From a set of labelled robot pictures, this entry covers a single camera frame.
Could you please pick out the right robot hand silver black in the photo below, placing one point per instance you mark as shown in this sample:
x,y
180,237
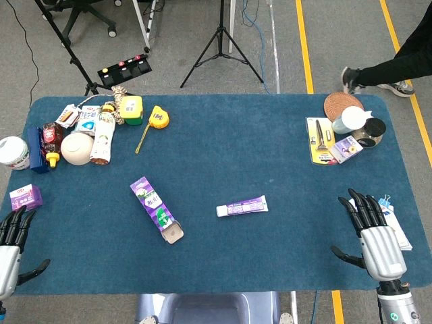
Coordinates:
x,y
383,249

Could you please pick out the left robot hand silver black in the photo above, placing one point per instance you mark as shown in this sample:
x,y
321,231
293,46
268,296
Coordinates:
x,y
8,263

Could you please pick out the purple white toothpaste tube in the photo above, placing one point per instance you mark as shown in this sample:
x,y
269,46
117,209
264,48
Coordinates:
x,y
243,206

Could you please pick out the purple milk carton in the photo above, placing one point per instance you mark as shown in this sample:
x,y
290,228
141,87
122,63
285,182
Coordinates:
x,y
155,206

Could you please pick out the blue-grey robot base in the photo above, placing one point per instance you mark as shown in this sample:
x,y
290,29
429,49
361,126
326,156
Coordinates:
x,y
209,308

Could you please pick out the small purple cardboard box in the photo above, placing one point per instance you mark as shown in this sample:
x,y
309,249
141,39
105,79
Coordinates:
x,y
25,199

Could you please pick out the small lilac white box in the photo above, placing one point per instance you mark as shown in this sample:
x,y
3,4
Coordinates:
x,y
346,150

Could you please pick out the dark blue flat box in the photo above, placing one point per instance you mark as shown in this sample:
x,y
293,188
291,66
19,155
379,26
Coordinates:
x,y
34,152

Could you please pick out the white printed pouch bag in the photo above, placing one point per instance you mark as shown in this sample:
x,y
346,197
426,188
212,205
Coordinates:
x,y
403,236

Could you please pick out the blue binder clip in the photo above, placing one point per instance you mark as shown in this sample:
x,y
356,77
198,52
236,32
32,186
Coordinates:
x,y
384,202

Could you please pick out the white plastic jar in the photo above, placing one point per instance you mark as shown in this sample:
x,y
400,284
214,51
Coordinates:
x,y
13,152

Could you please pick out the glass jar black lid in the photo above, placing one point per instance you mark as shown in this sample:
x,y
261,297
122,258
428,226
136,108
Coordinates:
x,y
374,130

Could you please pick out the razor in yellow blister pack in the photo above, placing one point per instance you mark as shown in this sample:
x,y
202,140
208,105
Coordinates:
x,y
319,141

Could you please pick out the dark sauce bottle yellow cap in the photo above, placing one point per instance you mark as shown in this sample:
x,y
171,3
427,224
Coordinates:
x,y
50,136

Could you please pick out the beige bowl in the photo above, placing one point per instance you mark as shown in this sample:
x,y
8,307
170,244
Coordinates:
x,y
77,148

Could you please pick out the pale blue cup white lid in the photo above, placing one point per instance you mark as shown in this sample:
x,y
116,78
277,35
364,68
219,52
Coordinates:
x,y
352,118

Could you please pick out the brown woven coaster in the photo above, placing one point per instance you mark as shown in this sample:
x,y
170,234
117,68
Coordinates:
x,y
339,103

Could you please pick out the tea bottle white label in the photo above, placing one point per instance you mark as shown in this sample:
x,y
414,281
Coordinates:
x,y
103,138

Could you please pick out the small hot dog snack packet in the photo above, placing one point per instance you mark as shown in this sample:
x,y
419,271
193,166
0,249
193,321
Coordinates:
x,y
67,116

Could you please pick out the blue white milk packet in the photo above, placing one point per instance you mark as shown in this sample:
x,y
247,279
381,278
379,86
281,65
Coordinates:
x,y
87,121

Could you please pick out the person in black trousers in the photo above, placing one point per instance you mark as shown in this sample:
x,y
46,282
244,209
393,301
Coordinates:
x,y
398,67

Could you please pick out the blue felt table mat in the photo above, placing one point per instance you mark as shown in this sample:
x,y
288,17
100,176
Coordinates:
x,y
216,152

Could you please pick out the yellow green lidded container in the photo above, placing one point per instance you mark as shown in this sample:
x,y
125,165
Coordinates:
x,y
131,109

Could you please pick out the yellow tape measure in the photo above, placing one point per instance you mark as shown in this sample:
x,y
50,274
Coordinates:
x,y
158,118

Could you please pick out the black slanted light stand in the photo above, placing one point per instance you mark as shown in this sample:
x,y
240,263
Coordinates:
x,y
72,60

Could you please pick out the black foot pedal board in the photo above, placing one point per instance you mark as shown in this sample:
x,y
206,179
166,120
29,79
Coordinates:
x,y
125,71

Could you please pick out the black office chair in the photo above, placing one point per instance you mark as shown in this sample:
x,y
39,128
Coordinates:
x,y
79,10

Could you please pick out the black camera tripod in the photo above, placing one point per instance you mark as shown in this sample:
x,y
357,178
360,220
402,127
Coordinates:
x,y
221,33

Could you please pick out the white frame leg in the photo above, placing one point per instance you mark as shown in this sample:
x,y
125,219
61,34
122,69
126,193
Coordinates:
x,y
143,27

